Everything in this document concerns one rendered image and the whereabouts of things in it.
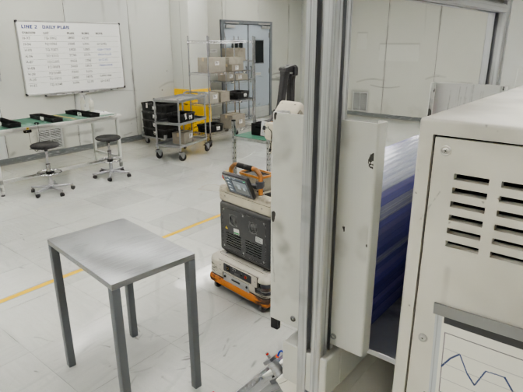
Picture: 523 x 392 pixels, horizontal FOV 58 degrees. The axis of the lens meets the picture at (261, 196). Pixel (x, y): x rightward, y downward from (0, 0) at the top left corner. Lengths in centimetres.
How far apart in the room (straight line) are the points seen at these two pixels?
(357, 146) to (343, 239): 13
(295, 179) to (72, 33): 800
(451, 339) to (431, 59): 1094
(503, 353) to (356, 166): 27
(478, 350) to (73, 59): 820
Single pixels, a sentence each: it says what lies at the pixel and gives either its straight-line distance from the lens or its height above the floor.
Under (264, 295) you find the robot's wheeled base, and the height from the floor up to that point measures 15.
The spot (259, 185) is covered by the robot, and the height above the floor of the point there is 90.
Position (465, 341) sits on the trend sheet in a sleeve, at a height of 147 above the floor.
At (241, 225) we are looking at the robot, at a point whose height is 56.
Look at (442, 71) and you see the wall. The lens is 1140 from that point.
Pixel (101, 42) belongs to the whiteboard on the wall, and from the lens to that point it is 882.
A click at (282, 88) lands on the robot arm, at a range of 365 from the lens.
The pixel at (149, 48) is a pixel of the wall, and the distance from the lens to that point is 942.
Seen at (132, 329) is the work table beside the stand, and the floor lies 6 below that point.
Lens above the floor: 180
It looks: 18 degrees down
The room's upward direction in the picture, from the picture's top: straight up
